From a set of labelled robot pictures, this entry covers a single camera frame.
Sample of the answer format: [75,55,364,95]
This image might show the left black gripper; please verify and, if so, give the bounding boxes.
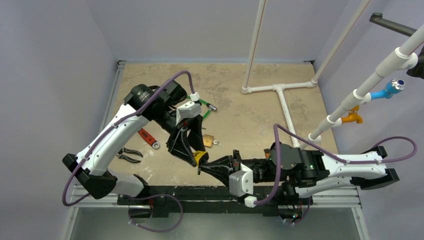
[153,105,206,166]

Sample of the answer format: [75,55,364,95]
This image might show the silver key pair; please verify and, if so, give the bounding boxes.
[212,140,224,148]

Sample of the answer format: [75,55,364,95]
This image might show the large brass padlock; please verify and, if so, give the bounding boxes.
[202,132,215,148]

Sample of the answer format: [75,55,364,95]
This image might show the green cable lock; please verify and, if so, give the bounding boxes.
[186,95,219,121]

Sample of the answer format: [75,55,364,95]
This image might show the small yellow padlock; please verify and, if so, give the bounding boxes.
[193,150,209,167]

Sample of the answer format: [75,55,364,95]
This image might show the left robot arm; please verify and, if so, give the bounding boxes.
[62,81,209,205]

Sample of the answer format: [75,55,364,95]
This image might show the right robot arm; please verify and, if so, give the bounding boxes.
[196,143,400,204]

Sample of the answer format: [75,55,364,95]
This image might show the orange hex key set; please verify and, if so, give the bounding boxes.
[263,148,271,159]

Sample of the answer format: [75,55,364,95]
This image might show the red adjustable wrench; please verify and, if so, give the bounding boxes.
[138,128,161,150]

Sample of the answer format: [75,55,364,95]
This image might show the black pliers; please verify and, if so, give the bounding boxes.
[116,147,144,164]

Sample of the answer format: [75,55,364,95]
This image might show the orange faucet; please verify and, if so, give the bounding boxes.
[341,105,363,124]

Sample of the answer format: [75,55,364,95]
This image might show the blue faucet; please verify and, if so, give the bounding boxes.
[370,78,407,100]

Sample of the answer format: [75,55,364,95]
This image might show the black overhead bar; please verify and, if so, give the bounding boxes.
[369,12,417,37]

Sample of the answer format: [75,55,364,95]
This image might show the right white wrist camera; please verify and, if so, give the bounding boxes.
[229,163,257,208]

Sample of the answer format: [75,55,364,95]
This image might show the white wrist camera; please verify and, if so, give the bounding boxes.
[229,163,257,208]
[175,92,202,125]

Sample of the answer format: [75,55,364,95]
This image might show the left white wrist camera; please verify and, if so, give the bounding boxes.
[175,92,202,125]

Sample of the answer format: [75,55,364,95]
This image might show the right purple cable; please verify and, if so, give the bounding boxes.
[253,123,418,225]

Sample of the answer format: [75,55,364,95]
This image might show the white pvc pipe frame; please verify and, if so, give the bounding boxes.
[241,0,424,143]

